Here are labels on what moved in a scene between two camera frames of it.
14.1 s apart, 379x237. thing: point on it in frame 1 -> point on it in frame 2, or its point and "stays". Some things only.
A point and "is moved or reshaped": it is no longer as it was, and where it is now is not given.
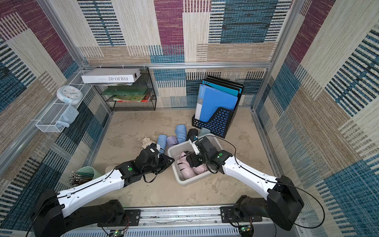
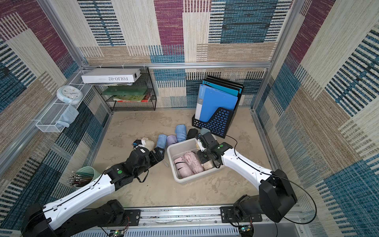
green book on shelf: [125, 90] stays
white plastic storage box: [175, 151] stays
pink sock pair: [186, 169] is moved or reshaped
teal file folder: [225, 88] stays
